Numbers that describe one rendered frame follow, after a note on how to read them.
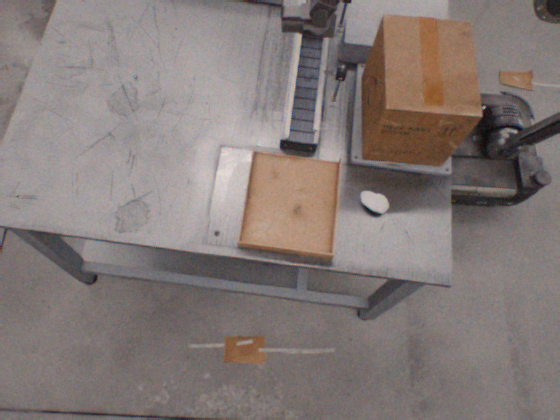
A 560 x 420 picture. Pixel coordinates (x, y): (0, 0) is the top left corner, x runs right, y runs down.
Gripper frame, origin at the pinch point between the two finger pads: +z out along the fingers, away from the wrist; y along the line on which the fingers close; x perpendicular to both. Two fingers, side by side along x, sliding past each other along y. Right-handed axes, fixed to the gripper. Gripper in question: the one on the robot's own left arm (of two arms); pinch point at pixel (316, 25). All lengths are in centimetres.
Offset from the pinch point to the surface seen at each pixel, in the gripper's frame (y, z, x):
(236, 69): 23.1, 4.6, 15.7
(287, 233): 1, -30, 56
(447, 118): -34, -33, 19
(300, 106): 1.7, -8.2, 23.3
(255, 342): 7, 19, 125
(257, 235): 9, -31, 57
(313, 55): -0.6, 4.4, 8.6
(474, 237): -89, 59, 81
